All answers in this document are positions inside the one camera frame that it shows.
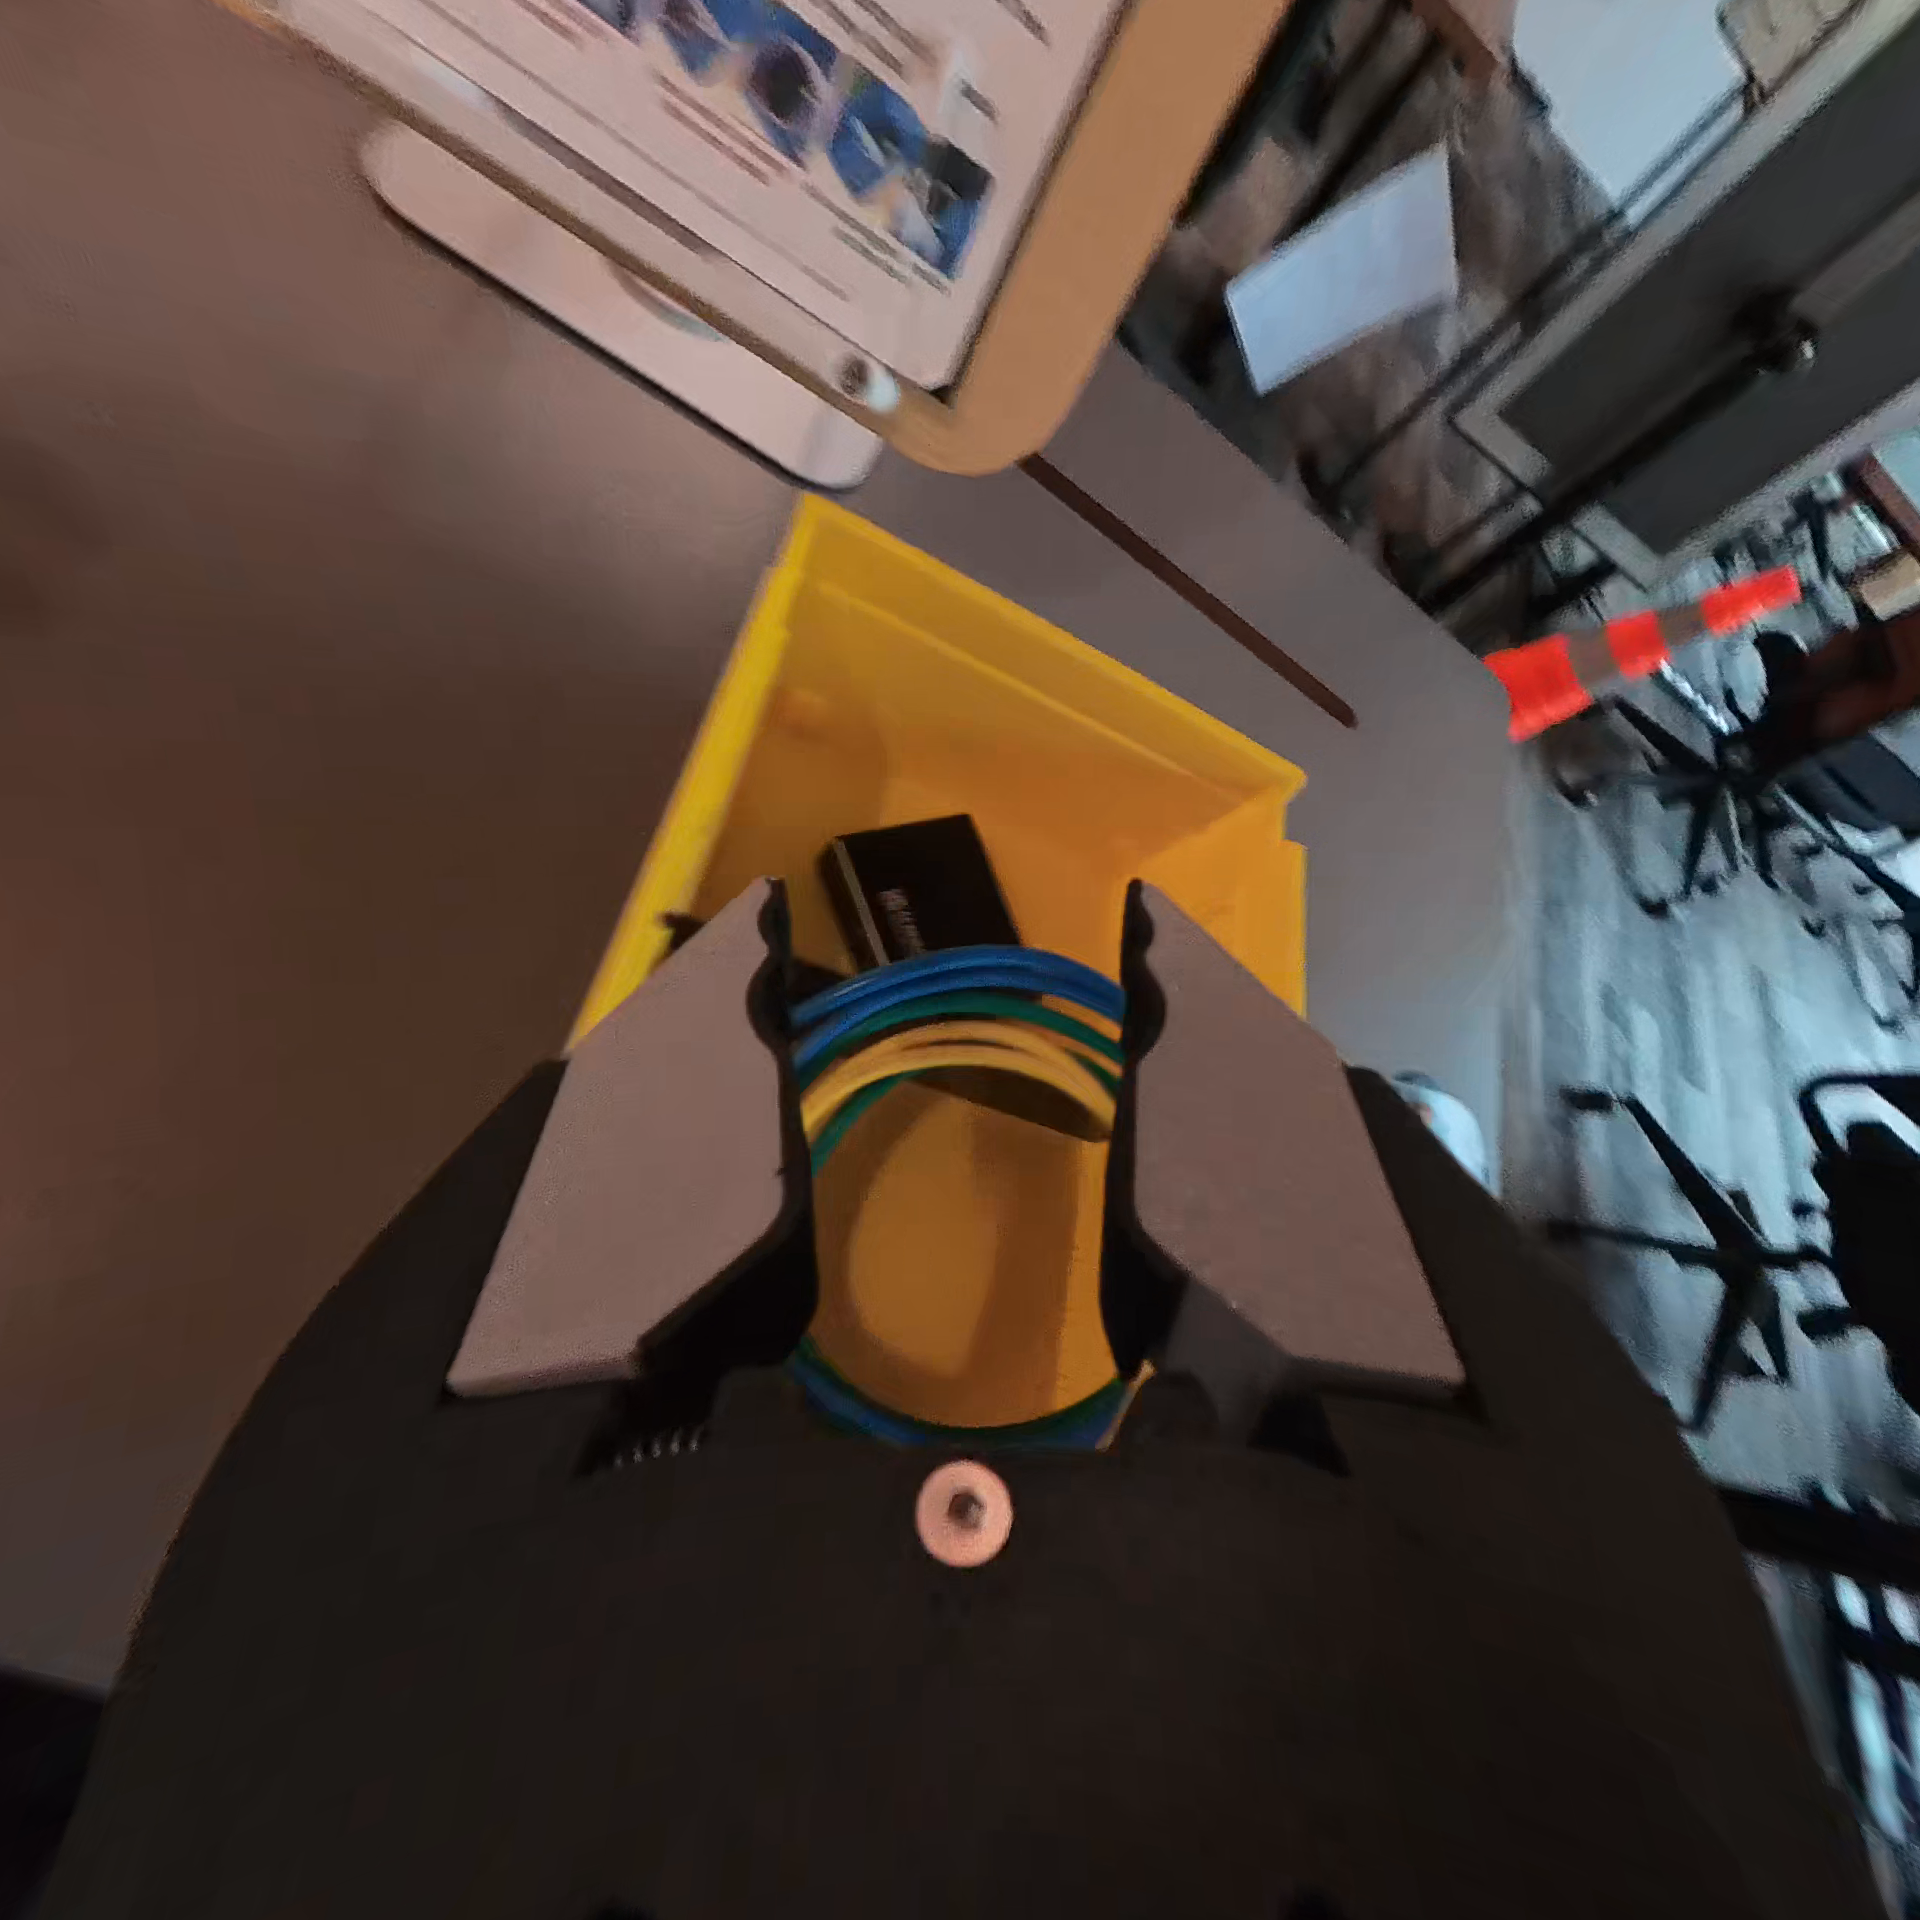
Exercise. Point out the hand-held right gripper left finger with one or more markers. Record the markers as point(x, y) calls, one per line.
point(629, 1201)

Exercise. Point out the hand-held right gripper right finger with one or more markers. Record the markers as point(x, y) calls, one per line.
point(1276, 1201)

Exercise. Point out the black network switch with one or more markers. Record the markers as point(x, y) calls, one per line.
point(932, 884)

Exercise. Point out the yellow plastic bin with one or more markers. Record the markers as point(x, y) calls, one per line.
point(974, 720)

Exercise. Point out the orange and white bar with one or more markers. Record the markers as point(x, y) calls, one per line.
point(1545, 681)

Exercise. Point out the instruction sheet on wooden stand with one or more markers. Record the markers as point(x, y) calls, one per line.
point(1109, 299)

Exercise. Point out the grey partition panel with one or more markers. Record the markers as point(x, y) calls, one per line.
point(1725, 376)

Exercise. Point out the printed instruction sheet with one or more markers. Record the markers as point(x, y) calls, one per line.
point(751, 148)

